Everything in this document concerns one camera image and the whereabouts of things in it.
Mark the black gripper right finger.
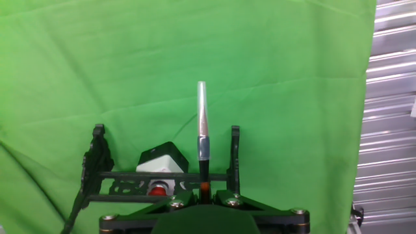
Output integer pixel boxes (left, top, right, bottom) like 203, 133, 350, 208
216, 190, 310, 234

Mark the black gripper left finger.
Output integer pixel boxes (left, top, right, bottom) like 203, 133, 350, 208
99, 191, 198, 234

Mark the small grey red-button box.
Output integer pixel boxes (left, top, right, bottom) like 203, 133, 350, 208
135, 141, 190, 197

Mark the black pen rack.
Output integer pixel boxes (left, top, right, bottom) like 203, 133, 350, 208
61, 123, 365, 234

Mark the brown calligraphy brush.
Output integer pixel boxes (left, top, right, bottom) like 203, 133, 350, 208
196, 81, 211, 205

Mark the green cloth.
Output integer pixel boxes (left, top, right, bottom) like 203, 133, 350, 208
0, 0, 378, 234

